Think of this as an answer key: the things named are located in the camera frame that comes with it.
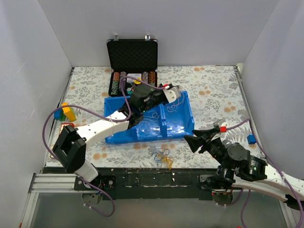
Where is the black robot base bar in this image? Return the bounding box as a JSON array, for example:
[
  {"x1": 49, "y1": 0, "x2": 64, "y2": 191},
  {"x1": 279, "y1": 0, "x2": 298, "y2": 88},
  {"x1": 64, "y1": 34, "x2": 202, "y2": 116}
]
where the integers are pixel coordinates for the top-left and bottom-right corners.
[{"x1": 74, "y1": 168, "x2": 216, "y2": 200}]

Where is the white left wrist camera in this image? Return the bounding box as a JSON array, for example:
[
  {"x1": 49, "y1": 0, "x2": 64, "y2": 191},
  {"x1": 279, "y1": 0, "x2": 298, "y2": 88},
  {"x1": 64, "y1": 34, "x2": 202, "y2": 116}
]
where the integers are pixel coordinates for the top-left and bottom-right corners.
[{"x1": 163, "y1": 88, "x2": 181, "y2": 103}]

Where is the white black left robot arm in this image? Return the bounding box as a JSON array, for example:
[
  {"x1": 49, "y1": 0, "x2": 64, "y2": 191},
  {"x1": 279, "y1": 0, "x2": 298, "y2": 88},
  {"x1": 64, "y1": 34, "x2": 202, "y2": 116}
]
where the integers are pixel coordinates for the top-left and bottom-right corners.
[{"x1": 52, "y1": 84, "x2": 181, "y2": 190}]

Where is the black poker chip case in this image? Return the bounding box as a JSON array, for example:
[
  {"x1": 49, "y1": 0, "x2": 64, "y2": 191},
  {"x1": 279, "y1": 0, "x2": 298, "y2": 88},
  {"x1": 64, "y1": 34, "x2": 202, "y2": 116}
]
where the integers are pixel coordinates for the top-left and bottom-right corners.
[{"x1": 106, "y1": 35, "x2": 158, "y2": 97}]

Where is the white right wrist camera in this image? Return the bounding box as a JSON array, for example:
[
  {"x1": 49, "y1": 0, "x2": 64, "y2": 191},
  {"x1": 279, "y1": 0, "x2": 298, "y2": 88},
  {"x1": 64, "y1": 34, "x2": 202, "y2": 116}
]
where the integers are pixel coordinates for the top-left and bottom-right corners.
[{"x1": 213, "y1": 119, "x2": 228, "y2": 139}]

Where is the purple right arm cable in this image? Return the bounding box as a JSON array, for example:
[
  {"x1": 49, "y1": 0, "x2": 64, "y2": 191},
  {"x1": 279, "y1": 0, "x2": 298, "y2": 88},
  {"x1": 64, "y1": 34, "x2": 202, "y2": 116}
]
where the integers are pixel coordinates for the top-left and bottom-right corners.
[{"x1": 225, "y1": 118, "x2": 304, "y2": 228}]

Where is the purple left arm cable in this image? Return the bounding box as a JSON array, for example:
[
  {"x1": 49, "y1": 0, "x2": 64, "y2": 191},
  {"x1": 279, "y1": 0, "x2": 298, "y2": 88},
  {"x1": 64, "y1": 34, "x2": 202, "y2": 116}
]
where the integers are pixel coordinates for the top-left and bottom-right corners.
[{"x1": 42, "y1": 76, "x2": 171, "y2": 218}]

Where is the blue toy cube right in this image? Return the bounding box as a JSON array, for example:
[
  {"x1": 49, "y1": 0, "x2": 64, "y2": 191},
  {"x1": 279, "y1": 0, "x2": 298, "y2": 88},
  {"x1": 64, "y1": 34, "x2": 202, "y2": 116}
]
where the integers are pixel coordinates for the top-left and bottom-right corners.
[{"x1": 247, "y1": 134, "x2": 257, "y2": 144}]

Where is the blue three-compartment plastic bin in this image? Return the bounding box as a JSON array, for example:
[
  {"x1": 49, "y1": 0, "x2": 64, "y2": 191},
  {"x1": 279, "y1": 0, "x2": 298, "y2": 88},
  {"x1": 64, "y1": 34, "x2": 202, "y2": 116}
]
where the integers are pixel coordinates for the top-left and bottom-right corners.
[{"x1": 105, "y1": 91, "x2": 195, "y2": 144}]

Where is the green toy brick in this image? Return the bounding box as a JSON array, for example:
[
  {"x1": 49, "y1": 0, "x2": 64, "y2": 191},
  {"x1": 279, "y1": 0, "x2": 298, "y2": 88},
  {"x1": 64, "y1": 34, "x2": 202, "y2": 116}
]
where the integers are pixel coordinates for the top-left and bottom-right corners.
[{"x1": 59, "y1": 114, "x2": 66, "y2": 122}]

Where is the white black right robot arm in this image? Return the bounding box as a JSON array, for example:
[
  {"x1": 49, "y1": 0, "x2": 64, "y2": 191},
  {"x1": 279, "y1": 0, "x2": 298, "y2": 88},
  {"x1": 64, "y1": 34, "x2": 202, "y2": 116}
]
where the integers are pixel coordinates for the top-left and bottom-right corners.
[{"x1": 184, "y1": 126, "x2": 304, "y2": 210}]

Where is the blue toy brick left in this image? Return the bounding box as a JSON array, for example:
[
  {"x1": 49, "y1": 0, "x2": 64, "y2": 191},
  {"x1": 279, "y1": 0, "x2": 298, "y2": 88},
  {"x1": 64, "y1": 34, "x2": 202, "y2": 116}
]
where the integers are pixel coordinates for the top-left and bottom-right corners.
[{"x1": 54, "y1": 109, "x2": 63, "y2": 120}]

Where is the red white window brick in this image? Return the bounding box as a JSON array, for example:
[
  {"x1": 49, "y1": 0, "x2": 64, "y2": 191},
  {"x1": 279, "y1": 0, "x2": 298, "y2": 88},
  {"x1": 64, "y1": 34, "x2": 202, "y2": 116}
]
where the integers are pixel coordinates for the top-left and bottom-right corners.
[{"x1": 60, "y1": 123, "x2": 75, "y2": 132}]

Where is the yellow cable bundle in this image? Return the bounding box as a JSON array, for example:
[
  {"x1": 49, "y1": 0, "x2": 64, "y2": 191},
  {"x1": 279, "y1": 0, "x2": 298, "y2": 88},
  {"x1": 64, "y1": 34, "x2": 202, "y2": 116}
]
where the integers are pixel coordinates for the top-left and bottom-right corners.
[{"x1": 162, "y1": 155, "x2": 174, "y2": 171}]

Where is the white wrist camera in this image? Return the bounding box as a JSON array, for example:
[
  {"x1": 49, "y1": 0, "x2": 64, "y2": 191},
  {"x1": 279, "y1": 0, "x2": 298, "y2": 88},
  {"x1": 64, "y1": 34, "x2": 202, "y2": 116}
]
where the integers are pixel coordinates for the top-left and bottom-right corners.
[
  {"x1": 213, "y1": 119, "x2": 228, "y2": 139},
  {"x1": 163, "y1": 88, "x2": 181, "y2": 103}
]

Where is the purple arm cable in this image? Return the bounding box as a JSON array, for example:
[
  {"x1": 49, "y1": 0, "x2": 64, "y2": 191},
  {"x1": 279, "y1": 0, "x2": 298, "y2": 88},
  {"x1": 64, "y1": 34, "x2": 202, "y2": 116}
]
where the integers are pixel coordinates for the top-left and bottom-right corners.
[
  {"x1": 42, "y1": 76, "x2": 171, "y2": 218},
  {"x1": 225, "y1": 118, "x2": 304, "y2": 228}
]

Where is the yellow toy brick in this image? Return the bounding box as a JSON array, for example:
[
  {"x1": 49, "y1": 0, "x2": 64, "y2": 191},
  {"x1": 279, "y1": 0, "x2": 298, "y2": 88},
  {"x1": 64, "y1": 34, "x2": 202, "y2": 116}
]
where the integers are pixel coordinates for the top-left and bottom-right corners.
[{"x1": 61, "y1": 103, "x2": 76, "y2": 122}]

